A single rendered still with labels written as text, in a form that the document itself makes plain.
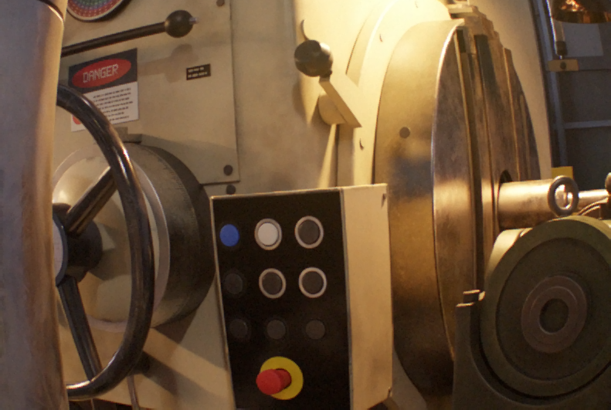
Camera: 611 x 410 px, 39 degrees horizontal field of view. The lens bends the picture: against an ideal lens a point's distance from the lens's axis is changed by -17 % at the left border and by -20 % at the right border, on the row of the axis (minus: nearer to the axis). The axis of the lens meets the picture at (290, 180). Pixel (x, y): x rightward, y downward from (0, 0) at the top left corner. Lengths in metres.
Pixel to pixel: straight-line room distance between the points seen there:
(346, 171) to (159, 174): 0.21
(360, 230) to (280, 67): 0.23
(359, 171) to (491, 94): 0.31
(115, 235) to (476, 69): 0.54
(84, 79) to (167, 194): 0.27
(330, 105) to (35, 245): 0.89
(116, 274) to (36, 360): 0.86
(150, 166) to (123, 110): 0.15
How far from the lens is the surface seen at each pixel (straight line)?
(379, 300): 1.04
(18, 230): 0.27
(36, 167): 0.28
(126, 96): 1.26
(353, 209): 0.99
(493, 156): 1.36
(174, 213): 1.12
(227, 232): 1.04
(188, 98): 1.20
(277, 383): 1.01
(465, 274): 1.27
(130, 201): 0.95
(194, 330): 1.22
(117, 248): 1.12
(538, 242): 0.92
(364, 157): 1.18
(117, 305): 1.15
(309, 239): 0.99
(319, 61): 1.06
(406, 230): 1.17
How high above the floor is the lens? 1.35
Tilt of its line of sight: 1 degrees up
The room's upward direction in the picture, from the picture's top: 4 degrees counter-clockwise
